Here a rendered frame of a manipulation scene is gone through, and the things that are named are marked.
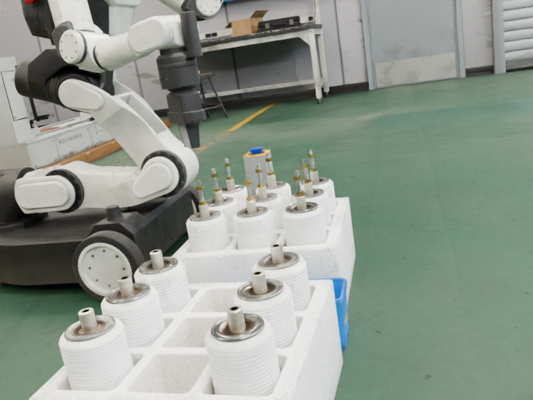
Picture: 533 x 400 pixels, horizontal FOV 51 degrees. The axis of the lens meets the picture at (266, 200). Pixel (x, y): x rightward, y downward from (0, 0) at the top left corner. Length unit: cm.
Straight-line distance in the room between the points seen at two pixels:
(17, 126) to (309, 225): 293
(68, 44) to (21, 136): 255
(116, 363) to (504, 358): 70
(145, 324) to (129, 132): 87
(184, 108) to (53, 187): 70
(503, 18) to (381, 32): 119
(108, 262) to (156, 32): 67
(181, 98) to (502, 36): 528
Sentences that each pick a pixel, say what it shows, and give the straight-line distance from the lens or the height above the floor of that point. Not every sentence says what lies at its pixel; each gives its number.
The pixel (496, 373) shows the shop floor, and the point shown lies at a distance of 113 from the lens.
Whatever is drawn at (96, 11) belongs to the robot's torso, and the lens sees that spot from 168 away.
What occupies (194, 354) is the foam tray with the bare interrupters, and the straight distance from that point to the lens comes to 91.
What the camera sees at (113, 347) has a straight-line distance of 88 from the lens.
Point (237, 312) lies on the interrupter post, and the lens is 78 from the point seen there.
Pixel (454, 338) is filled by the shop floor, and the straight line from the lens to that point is 123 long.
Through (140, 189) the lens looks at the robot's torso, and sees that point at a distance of 170.
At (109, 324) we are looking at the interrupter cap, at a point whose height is 25.
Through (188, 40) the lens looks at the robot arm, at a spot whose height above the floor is 65.
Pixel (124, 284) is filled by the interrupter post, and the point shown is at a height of 27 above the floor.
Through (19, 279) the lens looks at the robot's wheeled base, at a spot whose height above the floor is 6.
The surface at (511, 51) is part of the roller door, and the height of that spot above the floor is 20.
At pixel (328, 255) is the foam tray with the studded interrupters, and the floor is 16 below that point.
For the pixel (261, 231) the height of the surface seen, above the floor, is 22.
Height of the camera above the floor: 62
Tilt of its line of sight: 15 degrees down
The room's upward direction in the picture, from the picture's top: 9 degrees counter-clockwise
